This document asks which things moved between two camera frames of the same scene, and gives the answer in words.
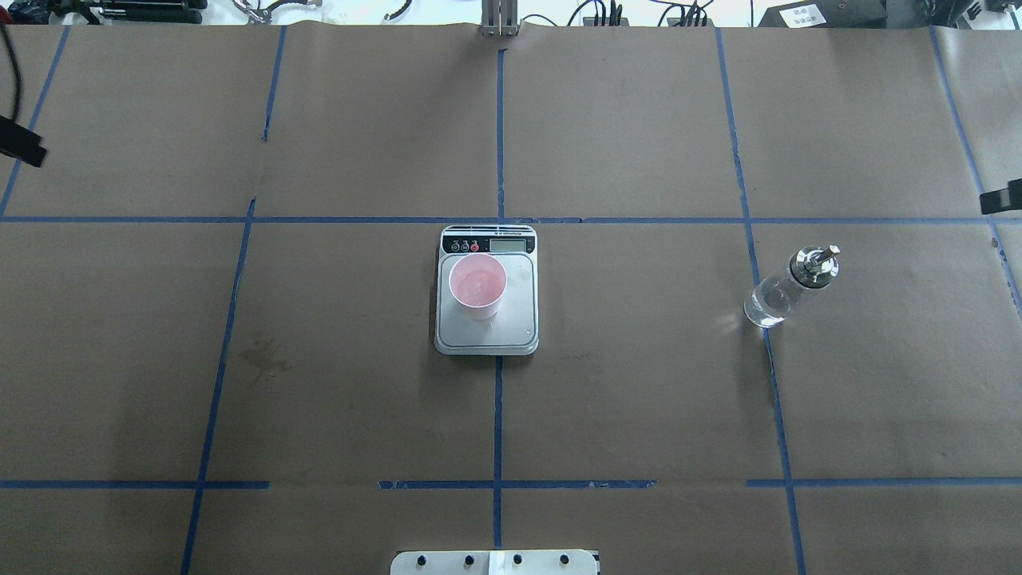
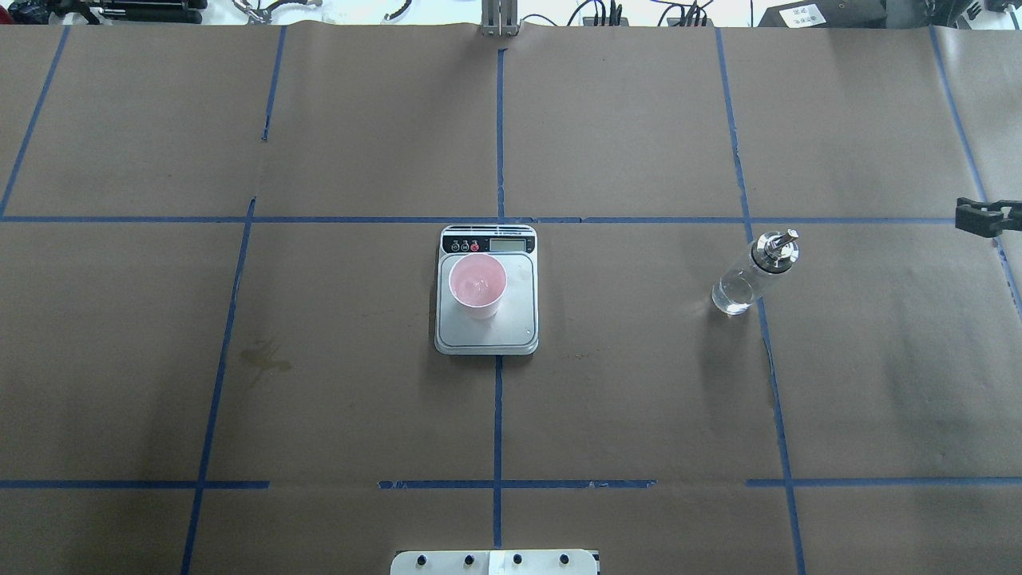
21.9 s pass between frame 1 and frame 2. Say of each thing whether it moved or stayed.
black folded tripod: stayed
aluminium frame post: stayed
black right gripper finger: moved
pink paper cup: stayed
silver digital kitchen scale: stayed
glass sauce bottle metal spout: moved
